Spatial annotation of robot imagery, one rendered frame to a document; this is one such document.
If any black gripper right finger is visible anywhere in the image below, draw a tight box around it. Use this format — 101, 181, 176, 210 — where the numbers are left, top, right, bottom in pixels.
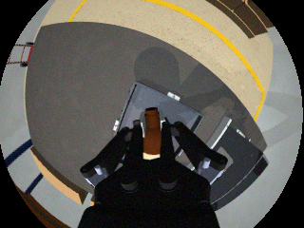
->
158, 109, 228, 189

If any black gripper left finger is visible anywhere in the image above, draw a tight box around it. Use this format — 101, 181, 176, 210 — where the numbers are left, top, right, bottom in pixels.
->
80, 111, 146, 190

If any brown bottle with cream label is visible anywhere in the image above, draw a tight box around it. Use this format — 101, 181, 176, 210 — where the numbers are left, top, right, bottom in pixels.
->
143, 107, 162, 159

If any dark grey square tray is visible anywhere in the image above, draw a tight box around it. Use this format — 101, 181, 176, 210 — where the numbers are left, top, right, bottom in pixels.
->
114, 81, 205, 158

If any black crate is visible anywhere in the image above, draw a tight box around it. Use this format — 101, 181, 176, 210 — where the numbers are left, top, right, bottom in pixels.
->
210, 126, 269, 211

